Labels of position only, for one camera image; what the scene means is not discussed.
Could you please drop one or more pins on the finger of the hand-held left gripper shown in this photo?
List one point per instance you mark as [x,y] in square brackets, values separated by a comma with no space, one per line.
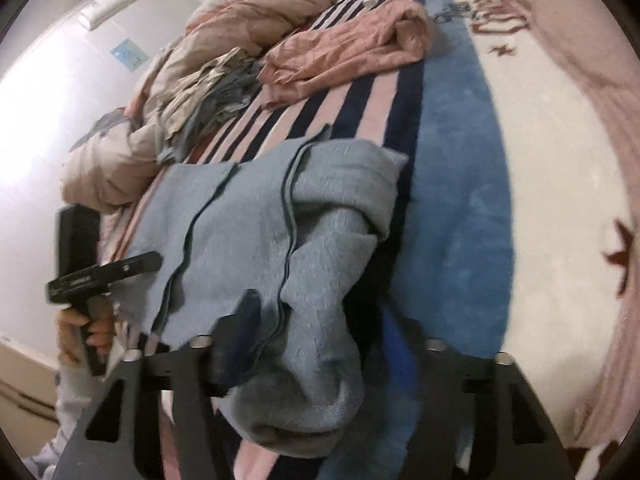
[142,264]

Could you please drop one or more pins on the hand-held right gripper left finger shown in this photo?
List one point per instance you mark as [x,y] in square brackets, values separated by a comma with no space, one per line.
[245,320]

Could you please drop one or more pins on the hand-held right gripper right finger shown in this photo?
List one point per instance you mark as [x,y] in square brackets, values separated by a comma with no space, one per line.
[402,355]

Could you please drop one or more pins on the person's left forearm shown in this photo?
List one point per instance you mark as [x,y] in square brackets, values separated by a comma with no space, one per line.
[70,410]

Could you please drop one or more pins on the person's left hand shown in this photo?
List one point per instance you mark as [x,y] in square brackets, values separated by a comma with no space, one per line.
[70,340]

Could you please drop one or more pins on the pink and grey duvet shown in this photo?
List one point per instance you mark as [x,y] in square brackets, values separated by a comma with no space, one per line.
[110,170]

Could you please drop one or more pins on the striped plush blanket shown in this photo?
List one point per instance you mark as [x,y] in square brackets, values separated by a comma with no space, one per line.
[450,210]

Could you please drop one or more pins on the wooden furniture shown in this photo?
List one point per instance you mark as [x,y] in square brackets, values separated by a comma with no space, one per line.
[25,385]

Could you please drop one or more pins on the beige patterned cloth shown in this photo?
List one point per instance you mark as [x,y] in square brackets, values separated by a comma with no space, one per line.
[200,90]

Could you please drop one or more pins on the white air conditioner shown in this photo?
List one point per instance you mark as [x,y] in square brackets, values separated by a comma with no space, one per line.
[117,2]

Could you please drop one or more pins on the pink plaid garment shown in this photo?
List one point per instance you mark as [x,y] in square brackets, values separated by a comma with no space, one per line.
[350,45]

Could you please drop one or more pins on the pink bed sheet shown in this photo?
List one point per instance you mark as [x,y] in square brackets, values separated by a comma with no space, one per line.
[575,35]

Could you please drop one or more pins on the blue wall poster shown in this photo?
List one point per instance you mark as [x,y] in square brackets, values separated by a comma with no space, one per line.
[130,54]

